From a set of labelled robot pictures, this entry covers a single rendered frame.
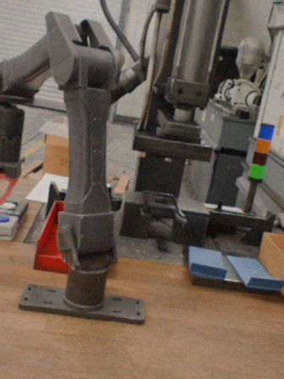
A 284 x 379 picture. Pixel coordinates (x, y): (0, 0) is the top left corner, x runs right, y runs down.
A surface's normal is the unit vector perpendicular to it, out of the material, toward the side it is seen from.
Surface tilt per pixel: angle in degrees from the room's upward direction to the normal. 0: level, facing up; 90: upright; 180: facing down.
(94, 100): 75
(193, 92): 90
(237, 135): 90
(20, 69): 89
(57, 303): 0
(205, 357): 0
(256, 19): 90
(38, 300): 0
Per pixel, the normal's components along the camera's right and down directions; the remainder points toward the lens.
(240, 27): -0.02, 0.25
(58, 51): -0.76, 0.04
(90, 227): 0.65, 0.04
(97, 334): 0.17, -0.95
